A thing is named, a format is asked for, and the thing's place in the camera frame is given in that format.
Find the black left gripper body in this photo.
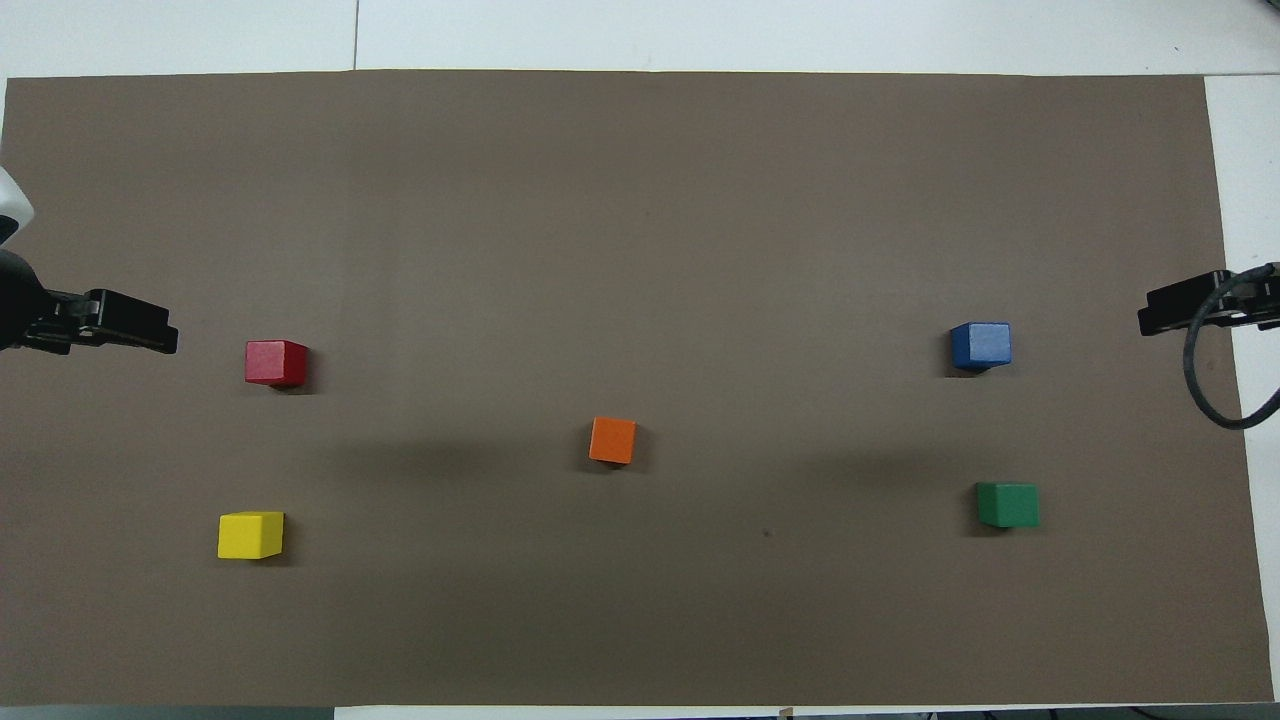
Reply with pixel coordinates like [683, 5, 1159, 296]
[0, 249, 49, 352]

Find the red wooden cube block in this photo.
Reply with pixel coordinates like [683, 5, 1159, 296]
[244, 339, 310, 389]

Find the blue wooden cube block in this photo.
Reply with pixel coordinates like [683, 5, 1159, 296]
[949, 321, 1013, 373]

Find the yellow wooden cube block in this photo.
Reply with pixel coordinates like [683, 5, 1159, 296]
[217, 511, 286, 561]

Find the green wooden cube block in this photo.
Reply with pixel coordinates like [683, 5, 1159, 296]
[976, 481, 1041, 530]

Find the orange wooden cube block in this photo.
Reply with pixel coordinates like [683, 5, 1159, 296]
[588, 416, 638, 467]

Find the brown table mat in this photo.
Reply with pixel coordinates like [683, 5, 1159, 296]
[0, 68, 1276, 711]

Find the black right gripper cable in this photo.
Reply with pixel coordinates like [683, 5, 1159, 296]
[1183, 262, 1280, 432]

